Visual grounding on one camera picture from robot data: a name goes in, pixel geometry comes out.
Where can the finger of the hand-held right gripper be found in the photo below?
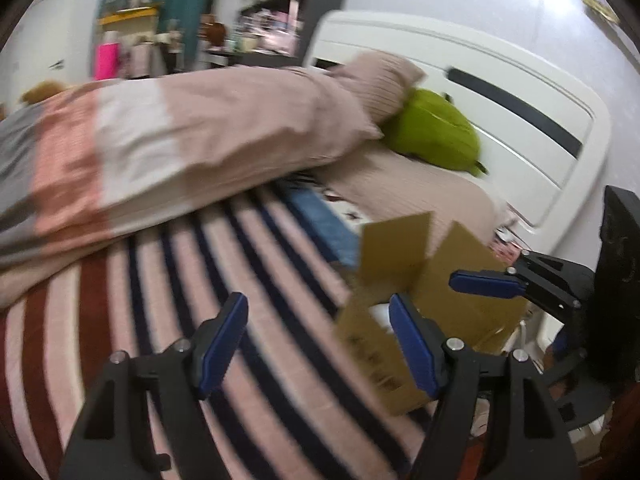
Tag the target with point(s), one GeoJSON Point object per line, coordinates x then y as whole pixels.
{"type": "Point", "coordinates": [485, 283]}

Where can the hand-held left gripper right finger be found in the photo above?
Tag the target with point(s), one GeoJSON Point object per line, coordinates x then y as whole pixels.
{"type": "Point", "coordinates": [415, 345]}

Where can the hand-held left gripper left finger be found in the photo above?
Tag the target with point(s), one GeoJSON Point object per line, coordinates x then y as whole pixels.
{"type": "Point", "coordinates": [225, 340]}

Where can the brown cardboard box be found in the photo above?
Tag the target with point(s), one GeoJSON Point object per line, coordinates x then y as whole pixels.
{"type": "Point", "coordinates": [395, 250]}

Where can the striped bed blanket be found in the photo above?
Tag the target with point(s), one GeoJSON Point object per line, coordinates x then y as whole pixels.
{"type": "Point", "coordinates": [150, 300]}

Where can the black white printed cloth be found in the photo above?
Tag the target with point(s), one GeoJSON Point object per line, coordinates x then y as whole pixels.
{"type": "Point", "coordinates": [345, 205]}

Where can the white headboard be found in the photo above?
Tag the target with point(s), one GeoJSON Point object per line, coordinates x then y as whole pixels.
{"type": "Point", "coordinates": [500, 125]}

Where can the striped patchwork quilt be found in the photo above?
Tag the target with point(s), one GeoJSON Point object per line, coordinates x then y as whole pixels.
{"type": "Point", "coordinates": [175, 150]}

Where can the pink striped pillow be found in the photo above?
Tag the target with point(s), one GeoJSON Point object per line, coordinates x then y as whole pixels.
{"type": "Point", "coordinates": [380, 80]}

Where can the pink bag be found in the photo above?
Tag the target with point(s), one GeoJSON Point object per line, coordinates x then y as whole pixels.
{"type": "Point", "coordinates": [106, 62]}

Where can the brown plush figure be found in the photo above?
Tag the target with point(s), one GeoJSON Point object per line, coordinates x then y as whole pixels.
{"type": "Point", "coordinates": [218, 35]}

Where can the brown plush toy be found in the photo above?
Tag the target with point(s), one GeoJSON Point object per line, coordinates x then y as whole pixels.
{"type": "Point", "coordinates": [42, 92]}

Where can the tall bookshelf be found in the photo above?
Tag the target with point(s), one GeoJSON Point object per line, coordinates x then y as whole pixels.
{"type": "Point", "coordinates": [280, 15]}

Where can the yellow shelf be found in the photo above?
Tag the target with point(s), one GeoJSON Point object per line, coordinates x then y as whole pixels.
{"type": "Point", "coordinates": [130, 14]}

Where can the teal curtain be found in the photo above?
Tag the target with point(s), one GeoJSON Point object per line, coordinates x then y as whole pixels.
{"type": "Point", "coordinates": [185, 0]}

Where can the white door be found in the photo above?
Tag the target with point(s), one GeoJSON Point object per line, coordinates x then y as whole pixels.
{"type": "Point", "coordinates": [40, 35]}

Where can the gold wall hook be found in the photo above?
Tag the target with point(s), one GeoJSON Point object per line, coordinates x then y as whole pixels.
{"type": "Point", "coordinates": [600, 7]}

